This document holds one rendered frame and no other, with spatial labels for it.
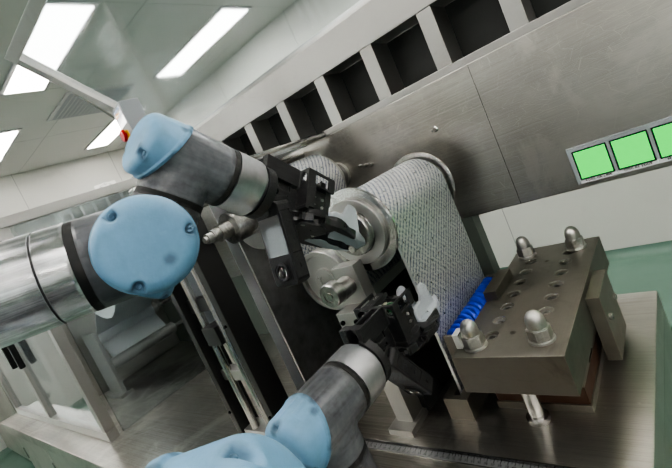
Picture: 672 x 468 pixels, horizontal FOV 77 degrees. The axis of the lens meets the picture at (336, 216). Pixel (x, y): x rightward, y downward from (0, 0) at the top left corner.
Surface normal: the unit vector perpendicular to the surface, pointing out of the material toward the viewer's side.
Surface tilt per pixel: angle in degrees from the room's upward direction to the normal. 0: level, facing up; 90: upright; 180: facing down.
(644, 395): 0
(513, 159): 90
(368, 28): 90
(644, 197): 90
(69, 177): 90
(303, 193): 50
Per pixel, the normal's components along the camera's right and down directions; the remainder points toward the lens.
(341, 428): 0.70, -0.18
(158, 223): 0.37, -0.05
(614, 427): -0.40, -0.91
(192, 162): 0.66, 0.07
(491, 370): -0.57, 0.34
